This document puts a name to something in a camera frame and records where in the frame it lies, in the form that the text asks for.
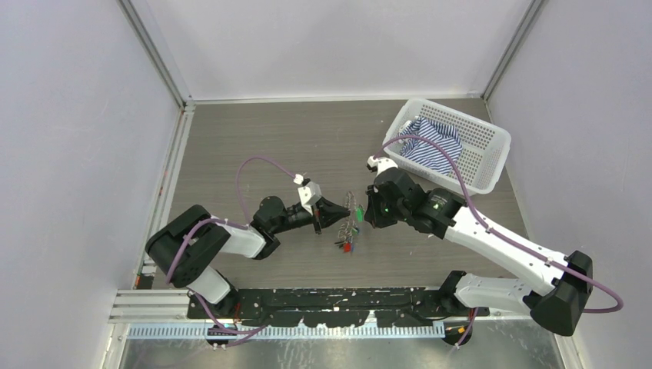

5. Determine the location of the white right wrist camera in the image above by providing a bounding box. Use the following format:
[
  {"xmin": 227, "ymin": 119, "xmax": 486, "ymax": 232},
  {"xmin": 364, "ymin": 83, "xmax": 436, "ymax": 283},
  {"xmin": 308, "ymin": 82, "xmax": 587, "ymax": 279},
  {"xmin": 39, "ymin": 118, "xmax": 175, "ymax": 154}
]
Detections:
[{"xmin": 366, "ymin": 155, "xmax": 398, "ymax": 176}]

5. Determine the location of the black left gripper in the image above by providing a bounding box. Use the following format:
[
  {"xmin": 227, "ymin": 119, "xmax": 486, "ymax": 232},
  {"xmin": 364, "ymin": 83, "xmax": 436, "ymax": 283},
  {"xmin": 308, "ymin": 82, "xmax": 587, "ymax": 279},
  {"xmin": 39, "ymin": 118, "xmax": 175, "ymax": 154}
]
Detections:
[{"xmin": 271, "ymin": 195, "xmax": 349, "ymax": 234}]

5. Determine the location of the blue white striped cloth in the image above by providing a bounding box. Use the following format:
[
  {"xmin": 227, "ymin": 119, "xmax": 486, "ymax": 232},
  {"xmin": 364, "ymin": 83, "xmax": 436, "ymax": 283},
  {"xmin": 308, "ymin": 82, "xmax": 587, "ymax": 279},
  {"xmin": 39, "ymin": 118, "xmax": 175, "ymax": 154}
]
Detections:
[{"xmin": 398, "ymin": 116, "xmax": 463, "ymax": 175}]

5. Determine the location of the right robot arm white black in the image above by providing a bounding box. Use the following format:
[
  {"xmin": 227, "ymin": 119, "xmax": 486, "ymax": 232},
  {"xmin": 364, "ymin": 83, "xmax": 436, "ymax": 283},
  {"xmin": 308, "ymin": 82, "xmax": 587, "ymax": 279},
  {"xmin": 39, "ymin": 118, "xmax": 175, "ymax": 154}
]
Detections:
[{"xmin": 364, "ymin": 168, "xmax": 593, "ymax": 337}]

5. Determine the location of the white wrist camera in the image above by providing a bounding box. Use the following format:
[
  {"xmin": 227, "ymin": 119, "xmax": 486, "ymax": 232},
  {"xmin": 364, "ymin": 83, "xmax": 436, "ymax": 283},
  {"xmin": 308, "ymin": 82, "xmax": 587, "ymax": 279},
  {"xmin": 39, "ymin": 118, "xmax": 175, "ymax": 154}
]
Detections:
[
  {"xmin": 366, "ymin": 155, "xmax": 398, "ymax": 176},
  {"xmin": 293, "ymin": 174, "xmax": 322, "ymax": 215}
]

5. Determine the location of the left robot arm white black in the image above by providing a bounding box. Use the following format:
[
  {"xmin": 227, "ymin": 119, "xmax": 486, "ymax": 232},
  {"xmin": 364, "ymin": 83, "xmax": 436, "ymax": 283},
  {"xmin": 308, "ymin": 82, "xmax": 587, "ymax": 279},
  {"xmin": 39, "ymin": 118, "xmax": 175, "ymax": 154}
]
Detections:
[{"xmin": 145, "ymin": 196, "xmax": 351, "ymax": 318}]

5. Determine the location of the white perforated plastic basket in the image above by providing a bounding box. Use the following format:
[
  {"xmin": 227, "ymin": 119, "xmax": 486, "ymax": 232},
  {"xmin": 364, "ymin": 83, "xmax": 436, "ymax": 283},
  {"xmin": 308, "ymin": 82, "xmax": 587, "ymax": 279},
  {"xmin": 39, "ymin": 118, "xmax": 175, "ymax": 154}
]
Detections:
[{"xmin": 384, "ymin": 99, "xmax": 511, "ymax": 195}]

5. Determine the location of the round metal key organizer disc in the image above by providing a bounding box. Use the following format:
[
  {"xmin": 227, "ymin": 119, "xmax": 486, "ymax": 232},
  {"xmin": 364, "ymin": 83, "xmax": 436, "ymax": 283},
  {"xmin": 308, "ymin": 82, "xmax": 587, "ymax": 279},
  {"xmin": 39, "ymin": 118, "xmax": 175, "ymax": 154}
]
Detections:
[{"xmin": 338, "ymin": 191, "xmax": 358, "ymax": 241}]

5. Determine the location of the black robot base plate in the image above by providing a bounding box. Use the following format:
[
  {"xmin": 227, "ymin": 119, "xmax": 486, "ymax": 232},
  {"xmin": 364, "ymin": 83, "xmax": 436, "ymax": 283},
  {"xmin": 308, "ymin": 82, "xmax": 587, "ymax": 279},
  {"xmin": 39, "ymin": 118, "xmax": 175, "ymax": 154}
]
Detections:
[{"xmin": 208, "ymin": 287, "xmax": 472, "ymax": 328}]

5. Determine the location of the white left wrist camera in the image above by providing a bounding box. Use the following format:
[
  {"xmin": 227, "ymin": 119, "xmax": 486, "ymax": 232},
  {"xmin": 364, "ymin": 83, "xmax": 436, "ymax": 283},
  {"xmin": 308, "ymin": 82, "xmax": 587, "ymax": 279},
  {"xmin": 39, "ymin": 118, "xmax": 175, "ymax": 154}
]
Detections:
[{"xmin": 293, "ymin": 174, "xmax": 322, "ymax": 215}]

